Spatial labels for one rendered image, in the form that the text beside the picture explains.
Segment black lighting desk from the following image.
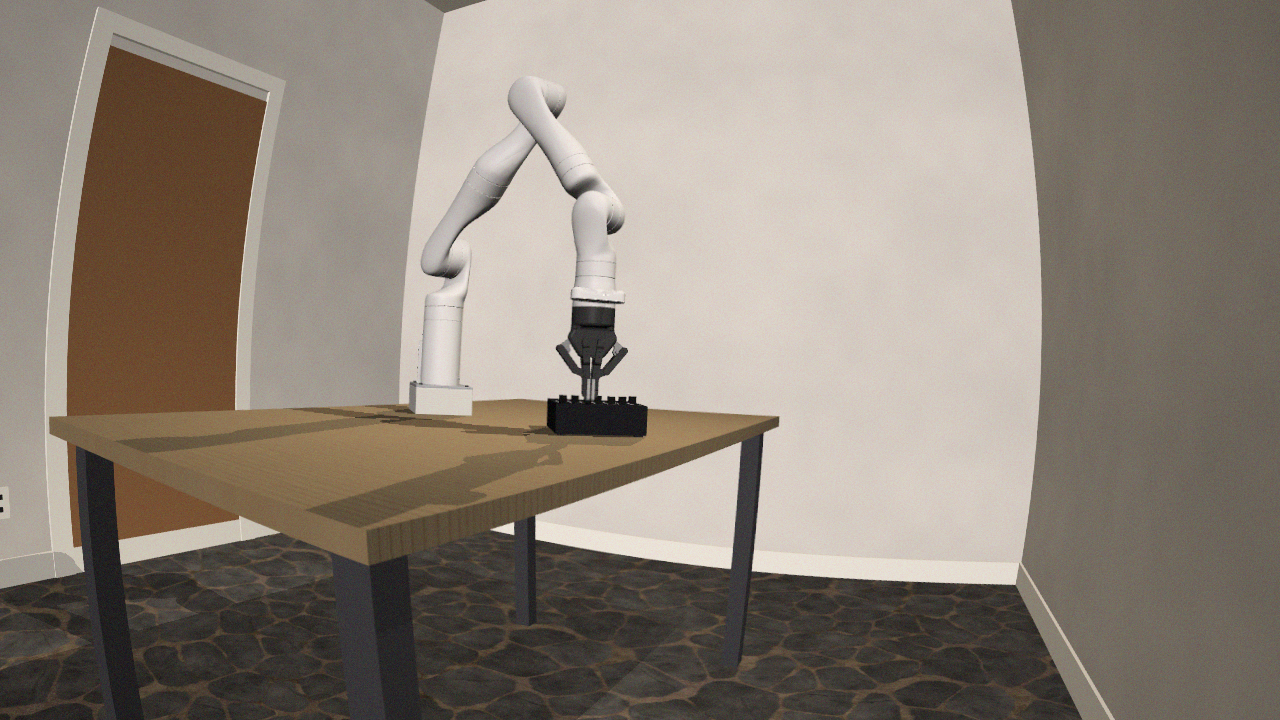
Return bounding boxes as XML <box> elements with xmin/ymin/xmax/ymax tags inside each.
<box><xmin>547</xmin><ymin>395</ymin><xmax>648</xmax><ymax>437</ymax></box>

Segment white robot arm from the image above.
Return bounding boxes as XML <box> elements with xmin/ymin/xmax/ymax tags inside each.
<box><xmin>417</xmin><ymin>76</ymin><xmax>625</xmax><ymax>386</ymax></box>

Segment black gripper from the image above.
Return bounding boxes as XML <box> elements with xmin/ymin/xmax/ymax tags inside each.
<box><xmin>556</xmin><ymin>306</ymin><xmax>628</xmax><ymax>401</ymax></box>

